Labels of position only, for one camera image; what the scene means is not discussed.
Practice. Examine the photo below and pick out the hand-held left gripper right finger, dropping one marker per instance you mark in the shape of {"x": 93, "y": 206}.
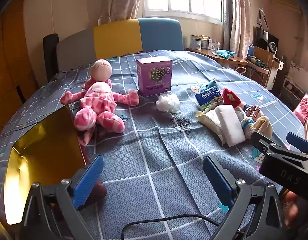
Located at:
{"x": 216, "y": 182}

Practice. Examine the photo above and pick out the blue teddy bear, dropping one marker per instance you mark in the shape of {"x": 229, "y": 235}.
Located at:
{"x": 208, "y": 84}

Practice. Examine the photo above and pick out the grey yellow blue headboard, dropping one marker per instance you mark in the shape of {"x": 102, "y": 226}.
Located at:
{"x": 114, "y": 40}

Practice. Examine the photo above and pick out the white side shelf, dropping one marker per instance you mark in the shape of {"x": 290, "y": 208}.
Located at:
{"x": 275, "y": 72}

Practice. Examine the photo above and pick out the teal cloth item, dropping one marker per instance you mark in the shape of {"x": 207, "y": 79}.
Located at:
{"x": 225, "y": 53}

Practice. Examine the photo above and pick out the red fuzzy sock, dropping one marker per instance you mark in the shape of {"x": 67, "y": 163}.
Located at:
{"x": 230, "y": 97}

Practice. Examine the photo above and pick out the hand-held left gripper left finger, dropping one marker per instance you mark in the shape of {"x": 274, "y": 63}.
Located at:
{"x": 87, "y": 182}

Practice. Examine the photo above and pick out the white tin can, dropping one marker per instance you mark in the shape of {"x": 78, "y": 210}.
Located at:
{"x": 195, "y": 42}

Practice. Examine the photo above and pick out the pink striped pillow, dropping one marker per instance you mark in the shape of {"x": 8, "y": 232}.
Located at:
{"x": 303, "y": 110}

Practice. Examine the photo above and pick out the pink spotted plush toy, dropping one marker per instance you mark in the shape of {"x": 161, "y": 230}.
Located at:
{"x": 99, "y": 100}

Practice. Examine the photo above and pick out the black rolled mat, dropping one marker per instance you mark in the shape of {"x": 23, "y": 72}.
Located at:
{"x": 50, "y": 55}

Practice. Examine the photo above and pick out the beige patterned curtain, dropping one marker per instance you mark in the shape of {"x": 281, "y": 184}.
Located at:
{"x": 121, "y": 0}
{"x": 237, "y": 17}

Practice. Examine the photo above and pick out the wooden desk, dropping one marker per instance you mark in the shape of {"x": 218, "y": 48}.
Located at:
{"x": 233, "y": 61}

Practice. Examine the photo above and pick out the white sock pair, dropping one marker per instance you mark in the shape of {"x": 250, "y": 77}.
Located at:
{"x": 246, "y": 127}

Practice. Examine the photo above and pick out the white foam block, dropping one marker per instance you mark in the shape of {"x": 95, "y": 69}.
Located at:
{"x": 230, "y": 125}

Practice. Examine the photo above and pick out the gold rectangular box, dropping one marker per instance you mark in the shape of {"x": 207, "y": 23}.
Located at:
{"x": 44, "y": 142}

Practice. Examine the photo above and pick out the purple cardboard box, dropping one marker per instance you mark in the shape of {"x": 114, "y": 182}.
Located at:
{"x": 154, "y": 77}

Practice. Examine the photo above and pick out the person's right hand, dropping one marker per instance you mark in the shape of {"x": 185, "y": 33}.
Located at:
{"x": 291, "y": 207}

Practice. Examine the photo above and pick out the white mesh bath puff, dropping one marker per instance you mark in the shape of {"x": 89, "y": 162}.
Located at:
{"x": 166, "y": 102}

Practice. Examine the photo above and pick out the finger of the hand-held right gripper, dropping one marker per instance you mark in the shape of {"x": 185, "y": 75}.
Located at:
{"x": 262, "y": 142}
{"x": 297, "y": 140}

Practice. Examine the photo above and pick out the cream plastic packet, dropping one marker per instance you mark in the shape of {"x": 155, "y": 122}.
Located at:
{"x": 208, "y": 118}

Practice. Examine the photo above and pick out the beige sock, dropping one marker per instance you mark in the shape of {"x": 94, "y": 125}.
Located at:
{"x": 263, "y": 127}

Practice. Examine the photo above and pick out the wooden wardrobe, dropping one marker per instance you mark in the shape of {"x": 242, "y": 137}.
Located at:
{"x": 9, "y": 67}

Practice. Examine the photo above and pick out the white desk fan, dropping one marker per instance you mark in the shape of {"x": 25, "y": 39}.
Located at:
{"x": 273, "y": 48}

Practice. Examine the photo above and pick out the blue tissue pack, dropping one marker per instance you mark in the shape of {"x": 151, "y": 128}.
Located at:
{"x": 207, "y": 97}

